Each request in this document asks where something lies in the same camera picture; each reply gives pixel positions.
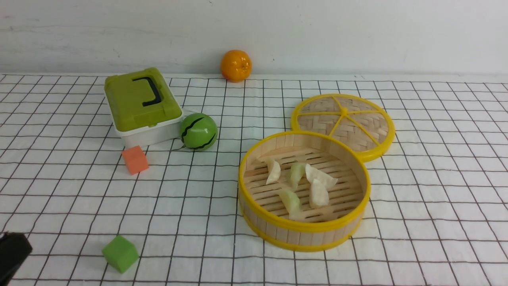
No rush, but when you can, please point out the green lidded white box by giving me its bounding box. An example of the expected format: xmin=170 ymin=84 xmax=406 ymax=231
xmin=104 ymin=68 xmax=185 ymax=149

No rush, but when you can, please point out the yellow bamboo steamer tray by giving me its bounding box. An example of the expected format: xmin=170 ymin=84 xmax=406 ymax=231
xmin=238 ymin=131 xmax=371 ymax=252

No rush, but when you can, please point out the yellow bamboo steamer lid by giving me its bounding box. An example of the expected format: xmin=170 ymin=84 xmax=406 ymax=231
xmin=290 ymin=93 xmax=396 ymax=162

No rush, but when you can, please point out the white grid tablecloth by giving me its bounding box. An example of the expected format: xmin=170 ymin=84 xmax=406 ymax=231
xmin=0 ymin=74 xmax=508 ymax=286

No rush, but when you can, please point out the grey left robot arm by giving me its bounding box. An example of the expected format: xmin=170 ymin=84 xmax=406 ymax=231
xmin=0 ymin=232 xmax=33 ymax=286

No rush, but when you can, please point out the orange toy fruit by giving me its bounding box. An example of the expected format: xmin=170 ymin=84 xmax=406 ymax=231
xmin=221 ymin=50 xmax=252 ymax=83

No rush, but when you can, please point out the orange foam cube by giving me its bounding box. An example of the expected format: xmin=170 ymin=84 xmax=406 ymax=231
xmin=121 ymin=145 xmax=149 ymax=176

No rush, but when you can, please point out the white dumpling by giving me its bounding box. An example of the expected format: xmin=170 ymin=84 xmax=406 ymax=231
xmin=305 ymin=164 xmax=338 ymax=189
xmin=266 ymin=158 xmax=281 ymax=185
xmin=310 ymin=179 xmax=329 ymax=209

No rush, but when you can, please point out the green foam cube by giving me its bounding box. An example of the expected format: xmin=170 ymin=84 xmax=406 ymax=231
xmin=102 ymin=235 xmax=140 ymax=273

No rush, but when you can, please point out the green toy watermelon ball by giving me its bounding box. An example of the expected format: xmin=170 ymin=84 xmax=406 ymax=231
xmin=180 ymin=113 xmax=218 ymax=151

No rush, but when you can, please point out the greenish dumpling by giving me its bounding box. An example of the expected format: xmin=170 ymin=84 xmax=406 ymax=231
xmin=288 ymin=162 xmax=307 ymax=191
xmin=278 ymin=189 xmax=304 ymax=221

